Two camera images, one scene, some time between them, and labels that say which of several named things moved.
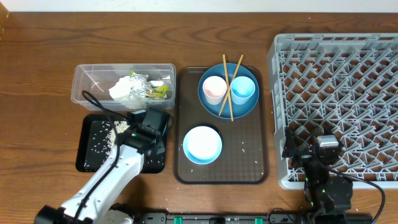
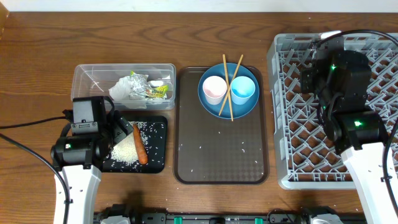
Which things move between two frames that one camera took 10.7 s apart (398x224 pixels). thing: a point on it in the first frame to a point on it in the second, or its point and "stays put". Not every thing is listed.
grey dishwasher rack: (344, 84) stays put
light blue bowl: (202, 145) to (328, 34)
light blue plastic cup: (241, 88) stays put
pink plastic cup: (214, 88) stays put
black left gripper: (162, 147) to (120, 130)
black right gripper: (302, 156) to (305, 78)
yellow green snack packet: (158, 92) stays put
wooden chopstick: (227, 87) stays put
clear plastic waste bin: (124, 86) stays put
